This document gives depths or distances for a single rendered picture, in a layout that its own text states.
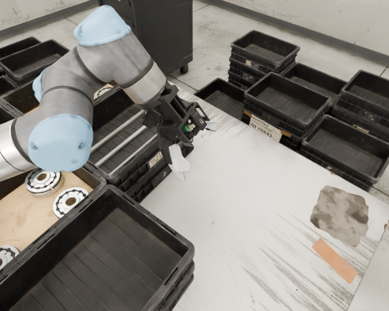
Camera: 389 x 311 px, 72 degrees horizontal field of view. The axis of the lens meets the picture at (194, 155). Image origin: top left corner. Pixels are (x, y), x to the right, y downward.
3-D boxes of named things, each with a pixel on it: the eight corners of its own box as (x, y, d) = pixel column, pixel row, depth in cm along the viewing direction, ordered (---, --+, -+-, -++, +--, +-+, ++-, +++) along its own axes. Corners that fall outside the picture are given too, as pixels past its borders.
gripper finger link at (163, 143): (166, 166, 56) (159, 125, 53) (162, 165, 57) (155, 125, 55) (183, 160, 59) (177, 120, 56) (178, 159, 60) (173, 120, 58)
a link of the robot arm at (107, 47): (73, 27, 45) (112, -5, 43) (118, 78, 52) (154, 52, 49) (62, 42, 39) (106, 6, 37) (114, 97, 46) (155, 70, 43)
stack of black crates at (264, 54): (284, 99, 220) (301, 46, 186) (265, 116, 206) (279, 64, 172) (244, 79, 238) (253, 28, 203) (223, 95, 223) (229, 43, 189)
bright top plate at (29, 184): (35, 199, 78) (34, 197, 77) (19, 179, 82) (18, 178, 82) (66, 178, 82) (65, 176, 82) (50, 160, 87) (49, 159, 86)
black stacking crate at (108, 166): (118, 203, 82) (110, 182, 73) (60, 158, 93) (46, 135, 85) (196, 130, 102) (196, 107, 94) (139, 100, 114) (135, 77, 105)
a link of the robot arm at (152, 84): (113, 89, 49) (139, 60, 52) (130, 107, 52) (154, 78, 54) (136, 87, 43) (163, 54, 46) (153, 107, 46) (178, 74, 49)
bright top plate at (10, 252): (-10, 297, 61) (-11, 296, 61) (-34, 272, 64) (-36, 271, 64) (29, 259, 67) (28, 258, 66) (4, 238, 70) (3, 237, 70)
